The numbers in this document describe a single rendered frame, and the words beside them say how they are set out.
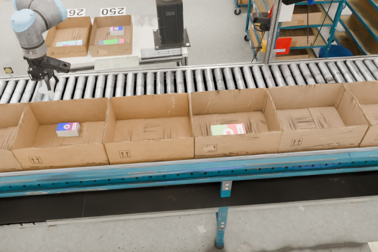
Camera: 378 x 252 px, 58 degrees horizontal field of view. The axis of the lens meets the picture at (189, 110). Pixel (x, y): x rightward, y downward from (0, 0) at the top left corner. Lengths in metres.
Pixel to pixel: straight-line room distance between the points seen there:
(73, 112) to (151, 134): 0.41
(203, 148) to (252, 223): 1.03
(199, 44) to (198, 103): 2.15
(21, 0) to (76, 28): 1.32
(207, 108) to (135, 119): 0.38
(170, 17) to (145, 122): 0.89
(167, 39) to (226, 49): 1.39
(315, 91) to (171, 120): 0.75
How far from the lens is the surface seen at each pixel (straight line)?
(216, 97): 1.72
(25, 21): 1.39
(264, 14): 2.24
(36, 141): 1.85
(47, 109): 1.83
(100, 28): 2.80
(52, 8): 1.46
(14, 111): 1.89
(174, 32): 2.47
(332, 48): 3.58
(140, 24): 2.79
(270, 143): 1.60
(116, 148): 1.54
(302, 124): 1.84
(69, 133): 1.79
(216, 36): 3.98
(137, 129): 1.75
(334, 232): 2.57
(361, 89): 1.97
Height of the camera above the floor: 2.19
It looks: 46 degrees down
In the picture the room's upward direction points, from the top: 1 degrees counter-clockwise
